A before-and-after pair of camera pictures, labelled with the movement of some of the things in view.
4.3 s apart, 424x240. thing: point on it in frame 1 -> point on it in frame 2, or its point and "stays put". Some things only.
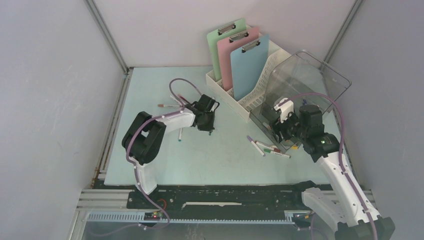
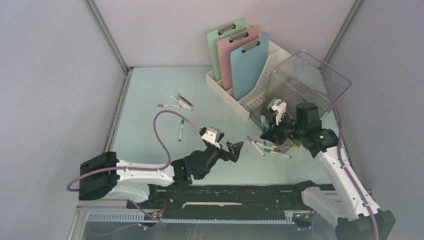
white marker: [176, 100] stays put
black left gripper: [209, 128] -> [225, 155]
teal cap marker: [180, 134] stays put
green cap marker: [276, 153] stays put
